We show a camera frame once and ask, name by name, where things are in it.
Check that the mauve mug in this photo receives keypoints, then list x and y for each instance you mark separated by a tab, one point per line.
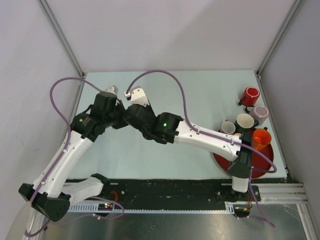
258	112

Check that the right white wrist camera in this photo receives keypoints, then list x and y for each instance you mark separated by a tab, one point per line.
137	96

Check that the red mug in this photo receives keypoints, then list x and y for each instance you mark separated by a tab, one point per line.
249	97

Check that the aluminium frame post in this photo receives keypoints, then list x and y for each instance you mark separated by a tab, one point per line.
280	34
52	20

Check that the left aluminium frame post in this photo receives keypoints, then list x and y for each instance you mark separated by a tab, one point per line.
52	20

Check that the large orange mug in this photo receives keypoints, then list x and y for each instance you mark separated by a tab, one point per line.
261	138

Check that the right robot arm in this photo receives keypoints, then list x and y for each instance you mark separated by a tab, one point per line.
225	145

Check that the dark green mug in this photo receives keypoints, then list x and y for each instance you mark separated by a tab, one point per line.
244	122

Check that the white slotted cable duct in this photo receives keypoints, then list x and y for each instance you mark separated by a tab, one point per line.
92	208

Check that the small circuit board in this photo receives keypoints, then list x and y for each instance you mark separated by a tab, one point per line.
105	206

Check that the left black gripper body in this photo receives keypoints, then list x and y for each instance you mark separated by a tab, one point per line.
114	119

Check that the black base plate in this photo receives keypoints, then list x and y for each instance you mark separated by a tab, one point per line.
175	194

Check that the salmon pink printed mug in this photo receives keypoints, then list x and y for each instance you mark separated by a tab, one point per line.
228	127

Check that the right aluminium frame post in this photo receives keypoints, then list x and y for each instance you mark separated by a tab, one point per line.
280	34

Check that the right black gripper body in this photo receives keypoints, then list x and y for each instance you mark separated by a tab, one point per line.
146	134

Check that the round red tray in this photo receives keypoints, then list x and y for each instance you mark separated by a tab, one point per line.
260	165

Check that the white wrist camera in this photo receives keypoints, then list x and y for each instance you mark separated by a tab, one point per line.
112	89
137	96

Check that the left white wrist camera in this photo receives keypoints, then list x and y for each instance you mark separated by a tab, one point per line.
112	89

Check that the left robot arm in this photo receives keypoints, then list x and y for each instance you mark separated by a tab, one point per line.
47	194

